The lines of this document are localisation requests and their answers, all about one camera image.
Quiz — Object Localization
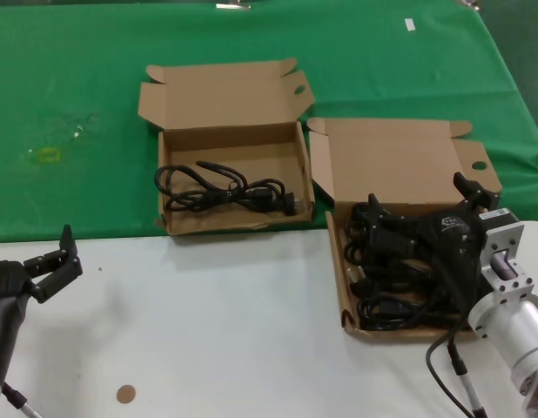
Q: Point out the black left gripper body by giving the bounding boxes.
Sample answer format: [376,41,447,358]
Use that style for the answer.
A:
[0,259,36,381]

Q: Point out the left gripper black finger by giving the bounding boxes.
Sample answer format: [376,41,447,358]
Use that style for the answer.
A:
[23,224,84,305]

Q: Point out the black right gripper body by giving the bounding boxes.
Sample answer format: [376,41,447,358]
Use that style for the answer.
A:
[418,204,487,324]

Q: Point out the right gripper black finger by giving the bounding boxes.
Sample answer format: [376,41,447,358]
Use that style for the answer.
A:
[453,172,501,215]
[367,193,426,263]

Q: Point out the cardboard box with round hole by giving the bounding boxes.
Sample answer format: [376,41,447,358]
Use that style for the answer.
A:
[306,116,504,337]

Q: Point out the cardboard box with oval hole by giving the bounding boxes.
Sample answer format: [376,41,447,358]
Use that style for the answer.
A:
[137,56,317,237]

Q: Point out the green table cloth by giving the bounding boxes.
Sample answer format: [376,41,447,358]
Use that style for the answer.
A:
[0,0,538,244]

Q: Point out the left arm's black cable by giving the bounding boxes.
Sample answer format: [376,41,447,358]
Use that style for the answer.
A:
[2,381,47,418]

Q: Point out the arm's black cable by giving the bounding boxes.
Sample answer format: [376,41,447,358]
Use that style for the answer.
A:
[426,320,488,418]
[2,381,47,418]

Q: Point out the right arm's black cable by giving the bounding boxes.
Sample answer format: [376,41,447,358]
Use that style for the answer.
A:
[426,320,488,418]

